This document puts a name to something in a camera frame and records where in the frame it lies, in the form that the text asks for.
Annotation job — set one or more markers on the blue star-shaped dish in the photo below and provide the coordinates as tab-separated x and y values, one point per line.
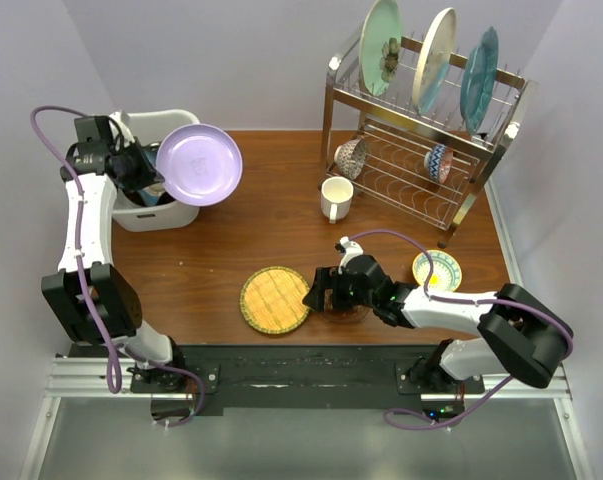
153	195

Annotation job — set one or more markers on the clear glass dish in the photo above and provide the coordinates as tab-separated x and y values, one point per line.
354	315

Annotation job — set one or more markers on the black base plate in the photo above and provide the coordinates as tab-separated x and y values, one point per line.
303	377

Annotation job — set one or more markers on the yellow patterned plate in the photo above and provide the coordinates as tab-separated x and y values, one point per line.
271	300

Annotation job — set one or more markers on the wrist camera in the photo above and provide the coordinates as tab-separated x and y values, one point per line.
122	134
348	250

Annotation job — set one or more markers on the beige blue plate in rack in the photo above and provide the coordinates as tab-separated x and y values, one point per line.
434	60

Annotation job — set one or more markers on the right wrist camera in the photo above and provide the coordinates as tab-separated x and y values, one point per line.
348	250

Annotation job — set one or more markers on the mint flower plate in rack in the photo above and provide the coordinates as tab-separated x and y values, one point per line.
380	45

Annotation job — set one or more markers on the blue zigzag bowl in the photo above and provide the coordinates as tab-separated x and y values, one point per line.
438	162

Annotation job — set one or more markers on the lavender plate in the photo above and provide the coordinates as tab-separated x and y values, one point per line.
201	165

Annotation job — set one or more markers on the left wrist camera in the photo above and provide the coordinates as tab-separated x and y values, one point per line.
122	134

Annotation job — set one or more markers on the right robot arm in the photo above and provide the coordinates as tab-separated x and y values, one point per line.
512	332

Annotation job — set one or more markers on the yellow blue small bowl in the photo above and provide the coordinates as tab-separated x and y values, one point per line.
447	273

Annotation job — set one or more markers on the white mug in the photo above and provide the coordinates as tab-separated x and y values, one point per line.
336	198

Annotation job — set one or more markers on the white plastic bin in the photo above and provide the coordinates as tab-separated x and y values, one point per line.
151	128

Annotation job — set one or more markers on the metal dish rack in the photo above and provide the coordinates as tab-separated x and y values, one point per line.
398	137

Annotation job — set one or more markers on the red patterned bowl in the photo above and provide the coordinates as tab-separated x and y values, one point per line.
351	157

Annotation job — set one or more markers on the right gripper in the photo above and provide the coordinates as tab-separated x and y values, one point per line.
326	278

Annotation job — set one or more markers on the teal glass plate in rack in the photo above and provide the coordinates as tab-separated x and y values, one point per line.
478	80

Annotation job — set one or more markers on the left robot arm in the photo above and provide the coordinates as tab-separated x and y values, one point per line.
91	299

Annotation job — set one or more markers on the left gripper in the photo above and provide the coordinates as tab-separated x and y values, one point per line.
148	175

